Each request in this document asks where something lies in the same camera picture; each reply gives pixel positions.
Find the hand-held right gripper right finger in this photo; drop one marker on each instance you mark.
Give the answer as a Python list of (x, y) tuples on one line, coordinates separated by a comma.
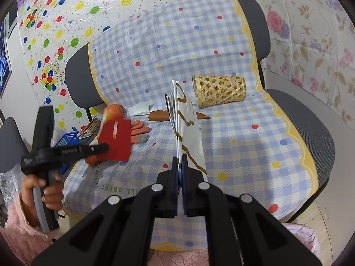
[(194, 188)]

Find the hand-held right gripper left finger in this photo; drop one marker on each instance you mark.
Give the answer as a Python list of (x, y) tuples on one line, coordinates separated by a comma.
[(175, 171)]

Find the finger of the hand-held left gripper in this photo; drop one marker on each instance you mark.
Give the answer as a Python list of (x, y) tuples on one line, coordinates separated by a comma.
[(97, 148)]

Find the red cardboard box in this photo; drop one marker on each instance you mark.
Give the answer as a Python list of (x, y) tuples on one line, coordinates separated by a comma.
[(118, 141)]

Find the blue plastic basket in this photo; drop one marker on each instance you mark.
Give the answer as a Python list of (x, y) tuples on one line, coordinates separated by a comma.
[(68, 138)]

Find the white paper bag brown lines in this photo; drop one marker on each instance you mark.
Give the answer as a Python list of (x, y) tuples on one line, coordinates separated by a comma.
[(191, 144)]

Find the person's left forearm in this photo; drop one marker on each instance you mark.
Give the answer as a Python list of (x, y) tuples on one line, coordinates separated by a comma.
[(16, 235)]

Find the person's left hand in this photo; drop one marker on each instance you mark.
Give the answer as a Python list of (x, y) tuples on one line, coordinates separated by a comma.
[(54, 196)]

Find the dark grey chair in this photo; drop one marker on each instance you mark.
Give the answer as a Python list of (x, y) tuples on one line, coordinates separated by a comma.
[(11, 138)]

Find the red apple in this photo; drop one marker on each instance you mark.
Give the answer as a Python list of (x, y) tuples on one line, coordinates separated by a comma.
[(116, 110)]

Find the clear plastic bag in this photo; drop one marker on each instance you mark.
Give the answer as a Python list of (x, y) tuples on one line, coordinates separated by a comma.
[(8, 183)]

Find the orange glove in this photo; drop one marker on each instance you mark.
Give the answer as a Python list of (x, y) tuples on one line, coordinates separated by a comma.
[(138, 130)]

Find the white folded paper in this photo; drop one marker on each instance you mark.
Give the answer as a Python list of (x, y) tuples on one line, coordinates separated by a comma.
[(141, 108)]

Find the blue checked dotted cloth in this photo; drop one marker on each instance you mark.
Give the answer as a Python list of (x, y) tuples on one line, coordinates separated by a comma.
[(235, 144)]

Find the pink fuzzy garment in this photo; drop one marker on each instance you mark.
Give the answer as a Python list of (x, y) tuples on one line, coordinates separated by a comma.
[(180, 259)]

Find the woven bamboo basket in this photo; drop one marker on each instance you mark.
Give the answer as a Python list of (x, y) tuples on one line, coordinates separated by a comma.
[(222, 91)]

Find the blue framed picture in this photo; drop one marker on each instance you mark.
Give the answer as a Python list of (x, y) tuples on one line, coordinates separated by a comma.
[(4, 58)]

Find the light pink cloth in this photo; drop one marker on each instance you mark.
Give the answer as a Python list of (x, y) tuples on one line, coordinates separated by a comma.
[(299, 235)]

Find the grey office chair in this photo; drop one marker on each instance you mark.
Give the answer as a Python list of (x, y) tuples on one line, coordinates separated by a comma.
[(305, 133)]

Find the balloon print plastic sheet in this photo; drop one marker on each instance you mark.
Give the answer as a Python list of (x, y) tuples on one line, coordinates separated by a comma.
[(111, 5)]

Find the floral print sheet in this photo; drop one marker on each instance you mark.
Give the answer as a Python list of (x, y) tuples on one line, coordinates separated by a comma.
[(319, 47)]

